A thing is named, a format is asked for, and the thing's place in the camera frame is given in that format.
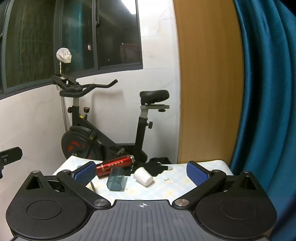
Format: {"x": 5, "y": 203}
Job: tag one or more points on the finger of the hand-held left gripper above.
{"x": 11, "y": 155}

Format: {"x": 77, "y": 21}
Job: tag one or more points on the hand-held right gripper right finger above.
{"x": 196, "y": 173}

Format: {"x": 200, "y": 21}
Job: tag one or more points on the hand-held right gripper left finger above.
{"x": 85, "y": 174}

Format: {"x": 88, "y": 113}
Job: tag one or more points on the teal transparent plastic cup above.
{"x": 115, "y": 183}

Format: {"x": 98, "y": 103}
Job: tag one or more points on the white paper cup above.
{"x": 143, "y": 176}

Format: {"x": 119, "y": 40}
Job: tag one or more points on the red metal bottle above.
{"x": 115, "y": 163}

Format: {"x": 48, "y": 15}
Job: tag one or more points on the black glove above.
{"x": 153, "y": 168}

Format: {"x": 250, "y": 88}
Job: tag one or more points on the black exercise bike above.
{"x": 138, "y": 129}

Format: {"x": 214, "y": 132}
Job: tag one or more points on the wooden panel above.
{"x": 208, "y": 81}

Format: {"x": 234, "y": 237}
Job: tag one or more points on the blue curtain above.
{"x": 270, "y": 92}

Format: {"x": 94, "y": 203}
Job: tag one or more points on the white crumpled cloth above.
{"x": 64, "y": 55}

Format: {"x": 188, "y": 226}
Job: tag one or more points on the dark framed window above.
{"x": 111, "y": 34}

